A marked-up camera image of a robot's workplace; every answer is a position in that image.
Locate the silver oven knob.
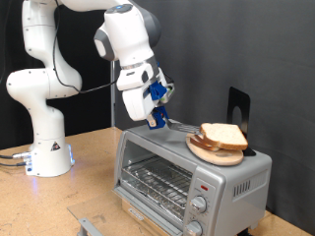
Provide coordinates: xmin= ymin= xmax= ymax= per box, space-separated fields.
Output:
xmin=184 ymin=220 xmax=204 ymax=236
xmin=190 ymin=195 xmax=209 ymax=214

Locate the black metal bookend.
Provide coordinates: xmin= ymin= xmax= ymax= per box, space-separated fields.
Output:
xmin=226 ymin=86 xmax=257 ymax=157

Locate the slotted spatula with blue block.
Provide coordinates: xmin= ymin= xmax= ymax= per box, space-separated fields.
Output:
xmin=146 ymin=105 xmax=202 ymax=136

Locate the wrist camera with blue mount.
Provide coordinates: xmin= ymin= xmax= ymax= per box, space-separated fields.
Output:
xmin=148 ymin=81 xmax=175 ymax=104

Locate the vertical metal pole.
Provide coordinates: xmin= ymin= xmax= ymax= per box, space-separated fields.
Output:
xmin=109 ymin=60 xmax=117 ymax=128

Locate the glass oven door with handle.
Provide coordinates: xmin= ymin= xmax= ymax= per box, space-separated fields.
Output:
xmin=67 ymin=186 xmax=185 ymax=236

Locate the robot base cable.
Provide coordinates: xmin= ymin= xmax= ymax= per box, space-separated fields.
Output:
xmin=0 ymin=160 xmax=28 ymax=168
xmin=0 ymin=150 xmax=32 ymax=160

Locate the dark grey backdrop curtain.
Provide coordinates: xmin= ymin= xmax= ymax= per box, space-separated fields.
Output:
xmin=115 ymin=0 xmax=315 ymax=235

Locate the silver toaster oven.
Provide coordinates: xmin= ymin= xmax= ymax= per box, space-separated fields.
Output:
xmin=112 ymin=118 xmax=274 ymax=236

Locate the wire oven rack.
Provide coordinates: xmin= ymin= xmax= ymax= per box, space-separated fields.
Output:
xmin=121 ymin=155 xmax=194 ymax=224

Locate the bread slice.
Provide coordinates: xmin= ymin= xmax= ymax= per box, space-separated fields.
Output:
xmin=189 ymin=136 xmax=221 ymax=152
xmin=199 ymin=122 xmax=249 ymax=151

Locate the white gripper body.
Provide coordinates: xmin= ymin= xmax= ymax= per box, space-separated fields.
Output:
xmin=116 ymin=63 xmax=175 ymax=122

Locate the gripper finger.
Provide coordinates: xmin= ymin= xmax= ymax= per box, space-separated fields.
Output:
xmin=146 ymin=112 xmax=158 ymax=128

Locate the round wooden plate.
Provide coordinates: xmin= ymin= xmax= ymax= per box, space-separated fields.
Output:
xmin=185 ymin=132 xmax=244 ymax=167

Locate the black backdrop curtain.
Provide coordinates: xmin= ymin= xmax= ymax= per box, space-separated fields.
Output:
xmin=0 ymin=0 xmax=112 ymax=150

